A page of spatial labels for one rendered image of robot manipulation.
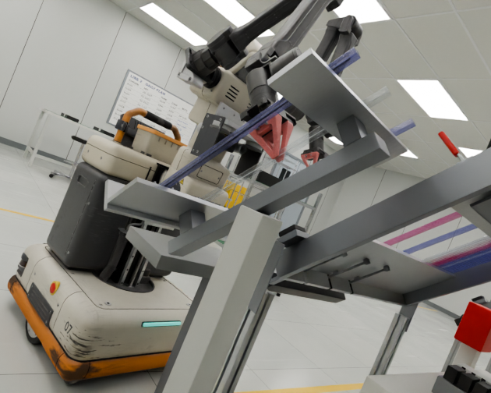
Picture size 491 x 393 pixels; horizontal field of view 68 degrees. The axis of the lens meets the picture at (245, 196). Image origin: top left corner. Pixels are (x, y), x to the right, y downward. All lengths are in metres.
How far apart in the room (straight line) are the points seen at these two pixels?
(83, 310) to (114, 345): 0.16
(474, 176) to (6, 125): 6.97
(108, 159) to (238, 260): 0.96
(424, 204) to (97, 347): 1.09
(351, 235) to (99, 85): 6.89
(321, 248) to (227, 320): 0.28
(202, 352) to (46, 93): 6.78
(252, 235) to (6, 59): 6.76
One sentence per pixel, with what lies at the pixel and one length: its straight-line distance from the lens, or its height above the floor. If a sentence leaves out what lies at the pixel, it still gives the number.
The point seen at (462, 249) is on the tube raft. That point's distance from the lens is 1.18.
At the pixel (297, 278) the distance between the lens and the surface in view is 0.92.
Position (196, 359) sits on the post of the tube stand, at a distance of 0.69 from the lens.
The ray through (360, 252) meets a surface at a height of 0.81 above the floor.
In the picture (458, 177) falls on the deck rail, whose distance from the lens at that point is 0.73.
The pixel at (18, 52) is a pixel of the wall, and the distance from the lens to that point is 7.23.
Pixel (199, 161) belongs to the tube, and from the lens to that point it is 0.64.
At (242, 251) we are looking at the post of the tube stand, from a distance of 0.63.
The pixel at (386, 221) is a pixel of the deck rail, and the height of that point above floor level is 0.89.
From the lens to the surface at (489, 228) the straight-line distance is 1.04.
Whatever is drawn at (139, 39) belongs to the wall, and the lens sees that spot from 7.71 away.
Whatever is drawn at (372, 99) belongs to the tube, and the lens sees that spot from 0.60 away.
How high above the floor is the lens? 0.84
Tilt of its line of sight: 1 degrees down
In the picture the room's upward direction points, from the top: 23 degrees clockwise
